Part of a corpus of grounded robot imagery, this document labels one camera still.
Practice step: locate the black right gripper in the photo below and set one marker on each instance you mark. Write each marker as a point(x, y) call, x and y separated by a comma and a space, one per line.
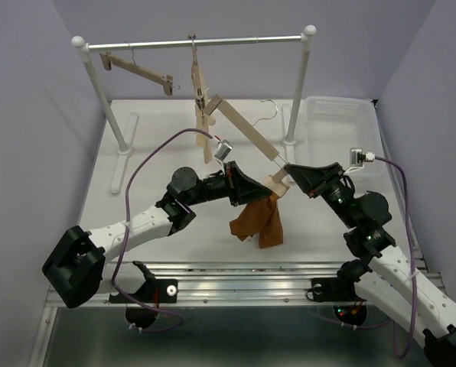
point(311, 177)

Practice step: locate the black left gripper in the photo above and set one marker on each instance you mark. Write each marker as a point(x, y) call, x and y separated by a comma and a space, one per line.
point(245, 189)

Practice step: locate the wooden hanger with brown underwear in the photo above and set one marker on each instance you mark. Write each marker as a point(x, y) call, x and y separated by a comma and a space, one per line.
point(274, 182)

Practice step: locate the brown underwear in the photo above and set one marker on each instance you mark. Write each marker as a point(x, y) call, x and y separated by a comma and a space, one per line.
point(260, 218)

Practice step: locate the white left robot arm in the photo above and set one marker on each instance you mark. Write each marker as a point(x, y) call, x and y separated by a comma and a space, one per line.
point(80, 266)

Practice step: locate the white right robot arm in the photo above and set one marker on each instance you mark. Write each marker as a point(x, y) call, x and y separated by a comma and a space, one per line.
point(381, 273)

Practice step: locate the cream underwear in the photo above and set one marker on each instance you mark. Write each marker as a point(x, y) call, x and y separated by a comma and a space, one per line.
point(204, 123)

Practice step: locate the wooden hanger with cream underwear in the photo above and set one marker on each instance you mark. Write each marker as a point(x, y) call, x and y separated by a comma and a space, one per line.
point(196, 77)

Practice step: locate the empty wooden clip hanger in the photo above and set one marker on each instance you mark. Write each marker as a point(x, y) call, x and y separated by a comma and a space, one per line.
point(166, 81)

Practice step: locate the white plastic basket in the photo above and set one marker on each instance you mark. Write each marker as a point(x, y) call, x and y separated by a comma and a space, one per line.
point(334, 125)

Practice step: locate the white metal clothes rack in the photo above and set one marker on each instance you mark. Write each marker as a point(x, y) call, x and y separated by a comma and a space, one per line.
point(125, 137)

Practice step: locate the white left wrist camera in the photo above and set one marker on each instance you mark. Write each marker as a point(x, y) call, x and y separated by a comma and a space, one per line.
point(223, 149)

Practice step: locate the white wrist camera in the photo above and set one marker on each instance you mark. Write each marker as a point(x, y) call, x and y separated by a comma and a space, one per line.
point(358, 157)
point(223, 149)

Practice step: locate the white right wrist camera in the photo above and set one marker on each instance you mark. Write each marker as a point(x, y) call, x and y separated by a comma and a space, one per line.
point(358, 157)

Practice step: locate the aluminium mounting rail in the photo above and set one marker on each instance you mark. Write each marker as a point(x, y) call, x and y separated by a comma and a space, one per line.
point(223, 284)

